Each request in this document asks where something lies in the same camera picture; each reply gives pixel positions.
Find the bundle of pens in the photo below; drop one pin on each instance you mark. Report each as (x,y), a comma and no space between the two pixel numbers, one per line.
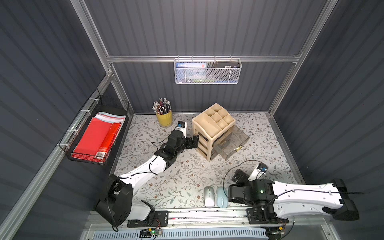
(162,106)

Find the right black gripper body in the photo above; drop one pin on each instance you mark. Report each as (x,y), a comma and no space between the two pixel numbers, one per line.
(240,177)

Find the white ventilation grille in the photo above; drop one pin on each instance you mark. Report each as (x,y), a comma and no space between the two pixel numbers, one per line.
(243,233)

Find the beige drawer organizer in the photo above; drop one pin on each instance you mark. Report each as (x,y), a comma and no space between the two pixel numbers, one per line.
(210,125)

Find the red folder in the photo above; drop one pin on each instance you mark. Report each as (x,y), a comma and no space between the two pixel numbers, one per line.
(97,140)

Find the black wire side basket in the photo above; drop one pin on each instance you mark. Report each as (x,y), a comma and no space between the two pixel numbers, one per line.
(105,107)

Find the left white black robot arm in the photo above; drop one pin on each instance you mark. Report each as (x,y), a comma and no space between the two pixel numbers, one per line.
(116,203)

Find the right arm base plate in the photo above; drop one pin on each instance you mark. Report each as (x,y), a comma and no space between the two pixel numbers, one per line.
(258,216)

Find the black device in basket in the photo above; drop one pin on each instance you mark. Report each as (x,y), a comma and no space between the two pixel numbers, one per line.
(226,64)

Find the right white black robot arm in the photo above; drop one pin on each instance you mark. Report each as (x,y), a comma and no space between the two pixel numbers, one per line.
(275,202)

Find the light blue computer mouse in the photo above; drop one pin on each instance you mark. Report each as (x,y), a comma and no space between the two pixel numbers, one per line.
(222,197)

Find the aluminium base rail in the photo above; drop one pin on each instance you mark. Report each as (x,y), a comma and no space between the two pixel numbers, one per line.
(204,218)

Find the yellow pen cup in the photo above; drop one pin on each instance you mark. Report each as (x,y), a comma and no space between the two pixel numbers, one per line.
(165,120)

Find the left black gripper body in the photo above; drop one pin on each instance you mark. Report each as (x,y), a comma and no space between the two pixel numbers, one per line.
(190,142)

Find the small green circuit board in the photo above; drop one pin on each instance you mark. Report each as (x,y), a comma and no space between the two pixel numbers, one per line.
(150,233)

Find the white wire wall basket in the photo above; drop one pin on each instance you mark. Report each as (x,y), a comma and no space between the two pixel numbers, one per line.
(228,76)

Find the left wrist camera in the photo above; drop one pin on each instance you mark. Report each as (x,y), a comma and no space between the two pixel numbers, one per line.
(182,127)

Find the blue box in basket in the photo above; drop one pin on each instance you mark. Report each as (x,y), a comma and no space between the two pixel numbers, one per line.
(190,72)

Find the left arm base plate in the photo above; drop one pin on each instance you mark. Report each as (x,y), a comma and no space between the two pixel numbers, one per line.
(155,219)

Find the clear top drawer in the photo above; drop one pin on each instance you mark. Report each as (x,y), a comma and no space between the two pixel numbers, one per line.
(230,142)

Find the grey computer mouse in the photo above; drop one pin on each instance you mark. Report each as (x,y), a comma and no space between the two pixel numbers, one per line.
(209,197)

